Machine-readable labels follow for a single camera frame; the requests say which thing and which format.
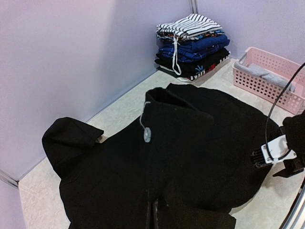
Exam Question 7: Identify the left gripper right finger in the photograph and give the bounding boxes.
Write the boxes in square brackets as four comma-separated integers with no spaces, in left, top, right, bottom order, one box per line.
[152,198,165,229]

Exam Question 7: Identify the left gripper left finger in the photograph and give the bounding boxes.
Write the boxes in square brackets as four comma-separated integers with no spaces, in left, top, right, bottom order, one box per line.
[142,189,151,229]

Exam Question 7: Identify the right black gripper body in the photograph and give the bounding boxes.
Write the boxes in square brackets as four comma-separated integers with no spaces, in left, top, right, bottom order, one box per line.
[273,114,305,177]

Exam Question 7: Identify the black white striped shirt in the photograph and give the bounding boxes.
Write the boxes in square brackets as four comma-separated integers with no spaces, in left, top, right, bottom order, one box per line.
[156,13,223,40]

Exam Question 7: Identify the pink plastic laundry basket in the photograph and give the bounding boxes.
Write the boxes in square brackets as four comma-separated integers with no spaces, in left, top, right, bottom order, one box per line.
[233,47,305,115]

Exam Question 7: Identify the grey garment in basket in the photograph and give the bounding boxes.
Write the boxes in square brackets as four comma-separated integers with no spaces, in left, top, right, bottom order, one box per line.
[234,61,288,92]

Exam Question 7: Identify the black printed folded garment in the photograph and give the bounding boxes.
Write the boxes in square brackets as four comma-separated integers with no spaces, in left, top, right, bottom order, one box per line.
[155,48,230,79]

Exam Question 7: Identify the dark blue folded garment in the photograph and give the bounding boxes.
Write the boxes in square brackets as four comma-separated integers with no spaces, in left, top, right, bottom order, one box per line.
[158,35,230,63]

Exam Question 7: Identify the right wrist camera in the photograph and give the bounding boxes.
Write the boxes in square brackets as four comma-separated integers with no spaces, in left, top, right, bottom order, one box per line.
[251,135,297,168]

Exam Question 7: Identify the aluminium front rail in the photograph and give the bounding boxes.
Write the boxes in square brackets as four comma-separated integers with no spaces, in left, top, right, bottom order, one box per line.
[279,180,305,229]

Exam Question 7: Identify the left aluminium corner post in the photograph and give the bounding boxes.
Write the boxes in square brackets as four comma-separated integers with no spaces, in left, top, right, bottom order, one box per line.
[0,169,19,190]

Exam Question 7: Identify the aluminium corner post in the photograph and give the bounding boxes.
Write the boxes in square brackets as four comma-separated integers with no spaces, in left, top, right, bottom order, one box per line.
[189,0,198,14]
[0,169,19,190]

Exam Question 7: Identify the right aluminium corner post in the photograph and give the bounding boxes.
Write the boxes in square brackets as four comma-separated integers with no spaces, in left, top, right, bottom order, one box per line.
[189,0,198,14]

